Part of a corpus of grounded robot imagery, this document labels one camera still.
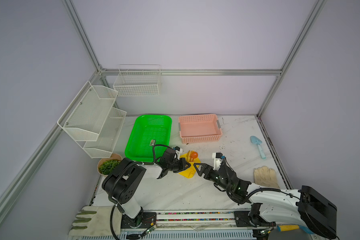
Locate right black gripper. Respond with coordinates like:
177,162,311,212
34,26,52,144
192,163,231,193

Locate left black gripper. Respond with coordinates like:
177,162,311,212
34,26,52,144
167,157,191,174

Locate yellow paper napkin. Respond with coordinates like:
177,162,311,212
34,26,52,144
179,151,201,179

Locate orange plastic spoon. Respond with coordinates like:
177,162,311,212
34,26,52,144
190,151,198,162

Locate pink plastic basket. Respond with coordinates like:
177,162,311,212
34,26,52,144
179,114,223,144

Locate green plastic basket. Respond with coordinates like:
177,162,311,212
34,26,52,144
125,115,172,163

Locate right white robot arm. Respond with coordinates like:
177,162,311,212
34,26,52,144
194,163,337,240

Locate light blue garden trowel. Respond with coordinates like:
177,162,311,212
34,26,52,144
250,136,267,160

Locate right beige work glove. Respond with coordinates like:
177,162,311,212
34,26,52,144
254,166,280,189

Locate potted green succulent plant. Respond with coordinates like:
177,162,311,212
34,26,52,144
97,154,122,176

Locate blue yellow garden fork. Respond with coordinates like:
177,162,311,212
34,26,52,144
277,225,314,235

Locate white mesh two-tier shelf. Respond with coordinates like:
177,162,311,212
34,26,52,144
57,82,127,159

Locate left green-striped work glove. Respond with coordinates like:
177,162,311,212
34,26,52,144
68,206,113,237

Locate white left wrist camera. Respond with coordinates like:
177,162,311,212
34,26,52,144
173,146,183,159

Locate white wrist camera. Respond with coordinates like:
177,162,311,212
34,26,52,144
173,146,183,159
212,153,226,171

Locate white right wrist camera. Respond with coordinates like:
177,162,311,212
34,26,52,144
212,153,226,171

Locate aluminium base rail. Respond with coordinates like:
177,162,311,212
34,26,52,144
68,207,326,240

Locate white wire wall basket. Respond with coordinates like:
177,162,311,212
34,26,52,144
113,65,162,97

